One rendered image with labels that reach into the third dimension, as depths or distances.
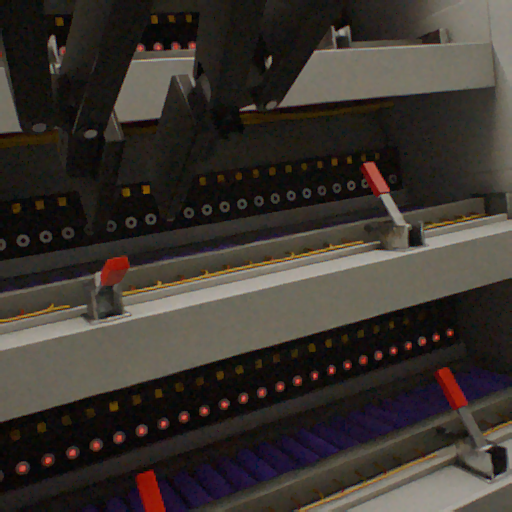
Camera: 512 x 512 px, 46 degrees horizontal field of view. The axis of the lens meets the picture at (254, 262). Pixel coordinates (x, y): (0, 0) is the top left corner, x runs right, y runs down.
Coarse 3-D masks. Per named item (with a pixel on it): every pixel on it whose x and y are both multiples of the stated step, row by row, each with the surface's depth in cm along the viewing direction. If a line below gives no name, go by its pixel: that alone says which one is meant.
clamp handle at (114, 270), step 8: (112, 264) 35; (120, 264) 36; (128, 264) 36; (104, 272) 37; (112, 272) 35; (120, 272) 36; (96, 280) 41; (104, 280) 37; (112, 280) 38; (120, 280) 38; (96, 288) 41; (104, 288) 40; (112, 288) 41
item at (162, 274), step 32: (352, 224) 57; (448, 224) 62; (192, 256) 50; (224, 256) 51; (256, 256) 53; (288, 256) 54; (32, 288) 45; (64, 288) 45; (128, 288) 48; (160, 288) 49; (0, 320) 42
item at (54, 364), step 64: (448, 192) 72; (64, 256) 57; (384, 256) 51; (448, 256) 52; (64, 320) 43; (128, 320) 41; (192, 320) 43; (256, 320) 45; (320, 320) 47; (0, 384) 37; (64, 384) 39; (128, 384) 41
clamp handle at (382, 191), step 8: (360, 168) 56; (368, 168) 55; (376, 168) 56; (368, 176) 55; (376, 176) 55; (376, 184) 55; (384, 184) 55; (376, 192) 55; (384, 192) 54; (384, 200) 54; (392, 200) 54; (392, 208) 54; (392, 216) 53; (400, 216) 54
